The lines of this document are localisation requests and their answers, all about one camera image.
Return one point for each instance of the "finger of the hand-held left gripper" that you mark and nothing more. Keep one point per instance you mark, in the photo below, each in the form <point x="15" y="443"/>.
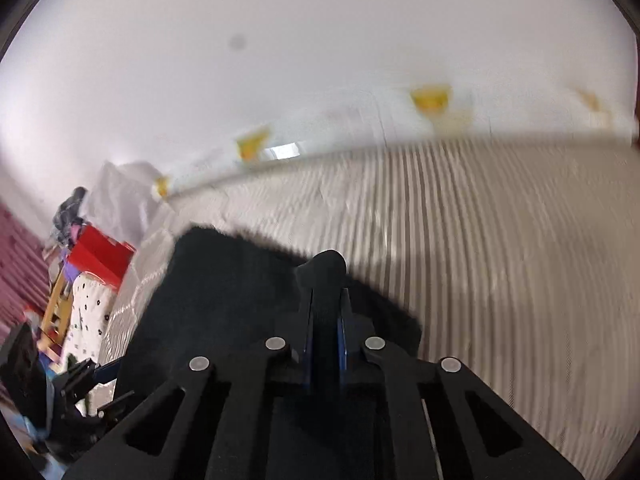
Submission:
<point x="92" y="374"/>
<point x="116" y="406"/>

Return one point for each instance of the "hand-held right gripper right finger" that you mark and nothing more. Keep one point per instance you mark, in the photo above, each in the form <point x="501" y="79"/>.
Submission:
<point x="342" y="345"/>

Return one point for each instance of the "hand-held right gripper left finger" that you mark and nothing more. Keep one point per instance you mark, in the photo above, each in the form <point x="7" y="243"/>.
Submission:
<point x="309" y="360"/>

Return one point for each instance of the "black garment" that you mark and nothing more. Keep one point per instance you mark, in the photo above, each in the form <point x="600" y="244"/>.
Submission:
<point x="225" y="285"/>

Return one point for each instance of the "dark patterned clothes pile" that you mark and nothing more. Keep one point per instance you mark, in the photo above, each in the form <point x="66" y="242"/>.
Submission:
<point x="67" y="215"/>

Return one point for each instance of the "white dotted blanket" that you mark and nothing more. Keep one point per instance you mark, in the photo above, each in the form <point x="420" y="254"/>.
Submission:
<point x="87" y="310"/>

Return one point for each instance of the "purple cloth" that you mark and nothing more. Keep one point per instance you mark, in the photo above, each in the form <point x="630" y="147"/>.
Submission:
<point x="69" y="271"/>

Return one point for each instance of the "pink curtain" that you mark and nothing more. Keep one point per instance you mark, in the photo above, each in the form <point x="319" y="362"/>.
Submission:
<point x="22" y="270"/>

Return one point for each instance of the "red bag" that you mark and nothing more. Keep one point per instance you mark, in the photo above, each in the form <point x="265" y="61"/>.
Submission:
<point x="97" y="255"/>

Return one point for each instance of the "white plastic bag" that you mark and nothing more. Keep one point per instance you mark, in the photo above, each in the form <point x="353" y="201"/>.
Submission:
<point x="125" y="195"/>

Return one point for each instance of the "white yellow printed bed bumper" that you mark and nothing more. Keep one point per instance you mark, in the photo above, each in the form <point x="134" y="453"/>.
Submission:
<point x="350" y="120"/>

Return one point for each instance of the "yellow wooden crib rail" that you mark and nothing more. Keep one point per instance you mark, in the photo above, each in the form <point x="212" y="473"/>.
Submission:
<point x="55" y="305"/>

